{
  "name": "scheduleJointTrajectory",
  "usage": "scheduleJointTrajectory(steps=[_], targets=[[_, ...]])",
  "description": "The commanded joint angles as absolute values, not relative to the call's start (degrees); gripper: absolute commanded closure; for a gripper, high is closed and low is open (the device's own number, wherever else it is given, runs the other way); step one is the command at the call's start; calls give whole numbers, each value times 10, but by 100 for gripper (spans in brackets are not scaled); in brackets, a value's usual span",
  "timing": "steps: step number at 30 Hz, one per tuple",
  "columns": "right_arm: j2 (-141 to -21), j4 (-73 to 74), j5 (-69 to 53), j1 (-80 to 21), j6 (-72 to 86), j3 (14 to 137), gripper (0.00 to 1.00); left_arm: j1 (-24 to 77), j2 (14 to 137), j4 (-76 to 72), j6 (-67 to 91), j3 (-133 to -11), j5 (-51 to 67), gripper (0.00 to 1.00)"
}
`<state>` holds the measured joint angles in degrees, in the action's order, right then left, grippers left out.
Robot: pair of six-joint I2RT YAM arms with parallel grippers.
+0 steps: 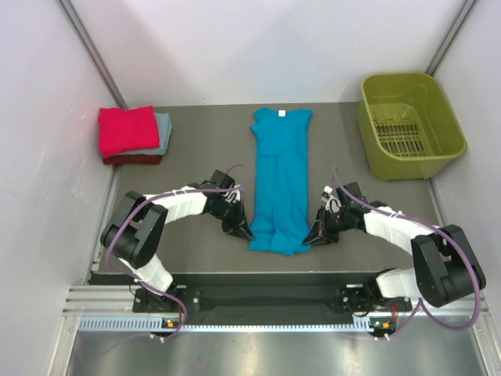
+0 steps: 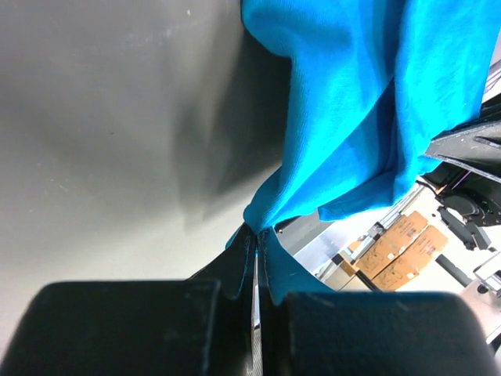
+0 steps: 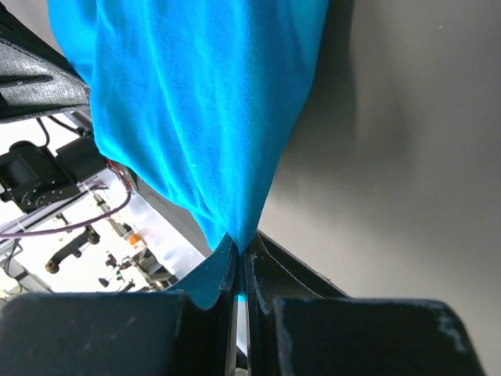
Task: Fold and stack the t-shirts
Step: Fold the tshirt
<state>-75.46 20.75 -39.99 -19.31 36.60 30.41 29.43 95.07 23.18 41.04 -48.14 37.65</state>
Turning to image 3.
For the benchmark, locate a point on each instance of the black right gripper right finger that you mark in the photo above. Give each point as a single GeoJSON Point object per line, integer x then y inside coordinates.
{"type": "Point", "coordinates": [294, 331]}

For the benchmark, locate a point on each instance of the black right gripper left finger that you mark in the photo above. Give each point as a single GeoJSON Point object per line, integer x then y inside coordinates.
{"type": "Point", "coordinates": [189, 329]}

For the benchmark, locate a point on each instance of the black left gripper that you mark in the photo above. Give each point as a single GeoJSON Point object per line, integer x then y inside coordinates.
{"type": "Point", "coordinates": [36, 80]}

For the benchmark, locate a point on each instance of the turquoise t-shirt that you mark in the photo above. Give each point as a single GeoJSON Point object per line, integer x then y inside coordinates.
{"type": "Point", "coordinates": [198, 98]}

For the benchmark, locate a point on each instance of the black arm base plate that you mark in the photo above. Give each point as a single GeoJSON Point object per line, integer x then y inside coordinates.
{"type": "Point", "coordinates": [187, 226]}

